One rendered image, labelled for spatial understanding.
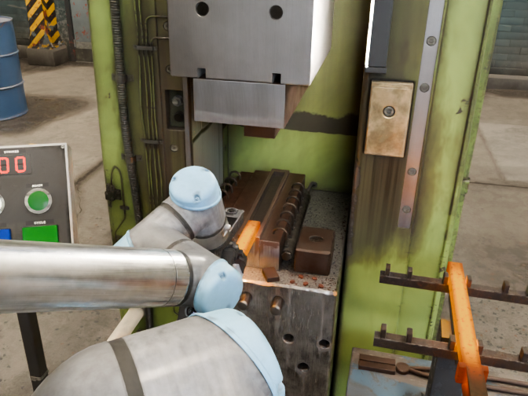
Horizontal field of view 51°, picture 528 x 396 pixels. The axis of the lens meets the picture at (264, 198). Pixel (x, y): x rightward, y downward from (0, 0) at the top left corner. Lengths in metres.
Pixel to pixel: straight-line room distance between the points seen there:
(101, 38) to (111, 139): 0.25
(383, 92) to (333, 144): 0.46
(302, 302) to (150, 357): 0.81
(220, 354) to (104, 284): 0.18
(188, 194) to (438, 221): 0.75
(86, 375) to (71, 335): 2.16
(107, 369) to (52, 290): 0.13
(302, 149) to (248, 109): 0.55
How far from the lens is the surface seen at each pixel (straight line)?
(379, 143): 1.29
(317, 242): 1.32
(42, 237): 1.33
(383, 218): 1.39
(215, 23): 1.16
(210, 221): 0.88
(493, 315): 2.94
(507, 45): 7.30
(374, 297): 1.51
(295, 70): 1.14
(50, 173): 1.34
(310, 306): 1.30
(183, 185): 0.84
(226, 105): 1.19
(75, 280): 0.62
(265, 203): 1.49
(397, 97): 1.26
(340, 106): 1.64
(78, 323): 2.75
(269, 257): 1.31
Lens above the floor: 1.64
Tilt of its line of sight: 26 degrees down
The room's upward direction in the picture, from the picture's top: 1 degrees clockwise
